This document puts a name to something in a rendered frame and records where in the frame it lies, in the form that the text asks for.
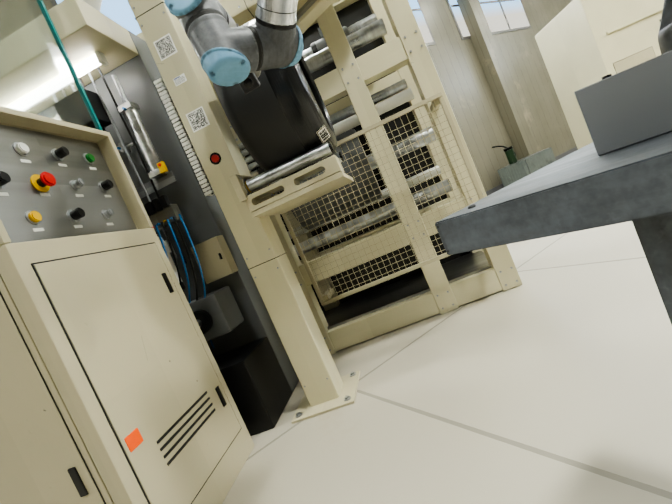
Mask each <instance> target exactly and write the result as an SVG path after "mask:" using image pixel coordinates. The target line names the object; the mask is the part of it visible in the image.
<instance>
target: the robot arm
mask: <svg viewBox="0 0 672 504"><path fill-rule="evenodd" d="M164 2H165V5H166V7H167V8H168V9H169V12H170V13H171V14H172V15H174V16H176V17H177V19H178V20H179V22H180V23H181V25H182V27H183V29H184V31H185V33H186V35H187V37H188V39H189V41H190V43H191V45H192V47H193V49H194V51H195V53H196V55H197V57H198V59H199V61H200V63H201V66H202V68H203V70H204V71H205V72H206V74H207V75H208V77H209V79H210V80H211V81H212V82H213V83H215V84H217V85H219V86H234V85H235V84H240V86H241V88H242V89H243V91H244V93H245V94H248V93H249V92H251V91H253V90H254V89H256V88H258V87H259V86H260V82H259V80H258V77H259V76H260V73H261V71H262V70H269V69H277V68H280V69H284V68H287V67H290V66H294V65H296V64H297V63H298V62H299V60H300V59H301V57H302V54H303V47H304V44H303V36H302V32H301V30H300V28H299V27H298V26H297V25H296V24H297V17H296V13H297V3H298V0H257V9H256V11H255V25H251V26H243V27H240V26H239V25H238V24H236V23H235V21H234V20H233V19H232V17H231V16H230V15H229V13H228V12H227V11H226V10H225V8H223V6H222V5H221V4H220V2H219V1H218V0H164ZM658 44H659V47H660V51H661V54H664V53H666V52H668V51H671V50H672V0H664V4H663V10H662V16H661V22H660V27H659V33H658Z"/></svg>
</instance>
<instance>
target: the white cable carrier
mask: <svg viewBox="0 0 672 504"><path fill-rule="evenodd" d="M154 85H156V88H157V91H158V92H159V95H160V98H161V100H162V101H163V104H165V105H164V106H165V108H167V109H166V111H167V112H168V115H169V116H170V117H169V118H170V120H172V121H171V122H172V123H173V126H174V127H176V128H175V131H176V133H177V135H179V136H178V137H179V139H181V140H180V142H181V143H182V146H183V148H184V150H185V152H186V154H188V155H187V157H188V158H190V159H189V161H190V162H191V163H190V164H191V166H193V167H192V168H193V169H196V170H194V172H195V173H197V174H195V175H196V177H198V178H197V179H198V181H199V184H200V185H201V188H204V189H202V190H203V192H205V193H204V195H205V196H212V195H214V194H215V193H214V191H213V189H212V187H211V184H210V182H209V180H208V178H207V176H206V173H205V171H204V169H203V167H202V164H201V162H200V160H199V158H198V156H197V153H196V151H195V149H194V147H193V145H192V142H191V140H189V139H190V138H189V136H188V134H187V131H186V129H185V127H184V125H183V122H182V120H181V118H180V116H179V114H178V111H177V109H176V107H175V106H174V103H173V100H172V98H171V96H170V94H169V91H168V89H167V87H165V86H166V85H165V83H164V80H163V79H162V78H159V79H157V80H155V81H154ZM184 137H185V138H184ZM188 144H189V145H188ZM202 184H203V185H202Z"/></svg>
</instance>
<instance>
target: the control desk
mask: <svg viewBox="0 0 672 504"><path fill-rule="evenodd" d="M152 227H153V225H152V223H151V221H150V218H149V216H148V214H147V212H146V210H145V208H144V206H143V203H142V201H141V199H140V197H139V195H138V193H137V191H136V188H135V186H134V184H133V182H132V180H131V178H130V175H129V173H128V171H127V169H126V167H125V165H124V163H123V160H122V158H121V156H120V154H119V152H118V150H117V148H116V145H115V143H114V141H113V139H112V137H111V135H110V133H109V132H106V131H102V130H98V129H93V128H89V127H85V126H81V125H77V124H73V123H69V122H65V121H61V120H57V119H53V118H48V117H44V116H40V115H36V114H32V113H28V112H24V111H20V110H16V109H12V108H7V107H3V106H0V504H222V503H223V501H224V500H225V498H226V496H227V494H228V492H229V491H230V489H231V487H232V485H233V484H234V482H235V480H236V478H237V476H238V475H239V473H240V471H241V469H242V468H243V466H244V464H245V462H246V460H247V459H248V457H249V455H250V453H251V452H252V450H253V448H254V446H255V445H254V443H253V440H252V438H251V436H250V434H249V432H248V430H247V428H246V425H245V423H244V421H243V419H242V417H241V415H240V412H239V410H238V408H237V406H236V404H235V402H234V400H233V397H232V395H231V393H230V391H229V389H228V387H227V385H226V382H225V380H224V378H223V376H222V374H221V372H220V370H219V367H218V365H217V363H216V361H215V359H214V357H213V354H212V352H211V350H210V348H209V346H208V344H207V342H206V339H205V337H204V335H203V333H202V331H201V329H200V327H199V324H198V322H197V320H196V318H195V316H194V314H193V312H192V309H191V307H190V305H189V303H188V301H187V299H186V296H185V294H184V292H183V290H182V288H181V286H180V284H179V281H178V279H177V277H176V275H175V273H174V271H173V269H172V266H171V264H170V262H169V260H168V258H167V256H166V254H165V251H164V249H163V247H162V245H161V243H160V241H159V239H158V236H157V234H156V232H155V230H154V228H152ZM136 428H138V430H139V432H140V434H141V436H142V438H143V442H142V443H141V444H140V445H139V446H138V447H137V448H135V449H134V450H133V451H132V452H130V450H129V448H128V446H127V444H126V442H125V440H124V438H126V437H127V436H128V435H129V434H130V433H131V432H132V431H134V430H135V429H136Z"/></svg>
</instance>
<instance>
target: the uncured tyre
mask: <svg viewBox="0 0 672 504"><path fill-rule="evenodd" d="M258 80H259V82H260V86H259V87H258V88H256V89H254V90H253V91H251V92H249V93H248V94H245V93H244V91H243V89H242V88H241V86H240V84H235V85H234V86H219V85H217V84H215V83H213V86H214V88H215V91H216V94H217V96H218V99H219V101H220V103H221V106H222V108H223V110H224V112H225V114H226V116H227V118H228V120H229V122H230V124H231V126H232V127H233V129H234V131H235V133H236V134H237V136H238V138H239V139H240V141H241V142H242V144H243V145H244V147H245V148H246V150H247V151H248V152H249V154H250V155H251V156H252V158H253V159H254V160H255V161H256V163H257V164H258V165H259V166H260V167H261V168H262V169H263V170H264V171H267V170H269V169H272V168H274V167H276V166H278V165H280V164H282V163H284V162H286V161H288V160H290V159H292V158H294V157H296V156H299V155H301V154H303V153H305V152H307V151H309V150H311V149H313V148H315V147H317V146H319V145H321V144H323V143H322V142H321V140H320V138H319V136H318V135H317V133H316V132H317V131H318V130H319V129H321V128H322V127H323V126H324V125H325V126H326V128H327V129H328V131H329V133H330V135H331V137H330V138H329V139H328V140H327V141H326V142H328V141H330V142H331V143H332V145H333V148H334V150H335V149H336V147H337V140H336V136H335V132H334V128H333V125H332V122H331V119H330V117H329V114H328V111H327V109H326V107H325V104H324V102H323V99H322V97H321V95H320V92H319V90H318V88H317V86H316V83H315V81H314V79H313V77H312V75H311V72H310V70H309V68H308V66H307V64H306V62H305V60H304V58H303V56H302V57H301V59H300V60H299V62H298V63H297V64H296V65H294V66H290V67H287V68H284V69H280V68H277V69H269V70H262V71H261V73H260V76H259V77H258ZM326 142H324V143H326ZM333 154H334V153H332V154H331V155H329V156H327V157H325V158H323V159H320V160H318V161H316V162H314V163H312V164H310V165H308V166H306V167H304V168H302V169H299V170H297V171H295V172H293V173H291V174H289V175H287V176H285V177H282V179H284V178H286V177H288V176H290V175H293V174H295V173H297V172H299V171H301V170H303V169H305V168H307V167H309V166H312V165H314V164H316V163H318V162H320V161H322V160H324V159H326V158H329V157H331V156H333Z"/></svg>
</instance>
